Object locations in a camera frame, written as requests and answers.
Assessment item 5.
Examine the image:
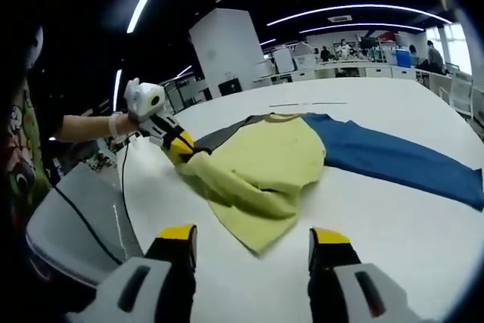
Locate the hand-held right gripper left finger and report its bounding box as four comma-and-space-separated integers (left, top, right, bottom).
66, 223, 197, 323

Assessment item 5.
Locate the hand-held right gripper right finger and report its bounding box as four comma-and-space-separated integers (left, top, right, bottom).
308, 227, 436, 323

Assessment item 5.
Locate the yellow blue grey garment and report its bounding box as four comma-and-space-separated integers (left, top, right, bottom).
172, 110, 484, 258

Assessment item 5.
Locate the person's left hand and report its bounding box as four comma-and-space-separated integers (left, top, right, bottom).
108, 110, 144, 138

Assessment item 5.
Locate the black framed glass partition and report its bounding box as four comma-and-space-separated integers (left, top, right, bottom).
162, 75, 213, 113

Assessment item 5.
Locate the black square cabinet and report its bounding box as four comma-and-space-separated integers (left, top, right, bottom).
218, 77, 243, 98

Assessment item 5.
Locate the white worn device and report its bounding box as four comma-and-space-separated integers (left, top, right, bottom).
25, 26, 45, 71

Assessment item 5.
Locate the white tall cabinet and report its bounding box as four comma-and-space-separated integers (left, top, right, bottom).
274, 50, 295, 73

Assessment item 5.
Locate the person's torso in printed shirt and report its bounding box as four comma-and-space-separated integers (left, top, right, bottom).
0, 73, 52, 233

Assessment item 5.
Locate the white cabinet counter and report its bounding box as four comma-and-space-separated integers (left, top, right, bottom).
253, 60, 428, 84

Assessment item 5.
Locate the short curved ceiling light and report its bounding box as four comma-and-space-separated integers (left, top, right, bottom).
300, 23, 424, 35

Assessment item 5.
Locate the long curved ceiling light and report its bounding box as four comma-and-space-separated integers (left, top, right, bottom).
266, 4, 453, 27

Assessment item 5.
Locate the black cable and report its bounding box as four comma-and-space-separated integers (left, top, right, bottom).
52, 137, 132, 266

